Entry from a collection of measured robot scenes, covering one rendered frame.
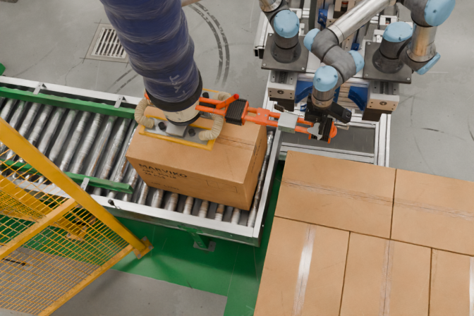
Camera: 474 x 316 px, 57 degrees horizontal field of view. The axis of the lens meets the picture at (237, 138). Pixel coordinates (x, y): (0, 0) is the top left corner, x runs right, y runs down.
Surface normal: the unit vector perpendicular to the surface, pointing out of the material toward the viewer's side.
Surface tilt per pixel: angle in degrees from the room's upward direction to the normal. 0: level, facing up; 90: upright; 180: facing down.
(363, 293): 0
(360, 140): 0
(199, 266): 0
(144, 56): 85
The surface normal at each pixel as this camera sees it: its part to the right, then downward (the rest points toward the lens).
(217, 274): -0.09, -0.46
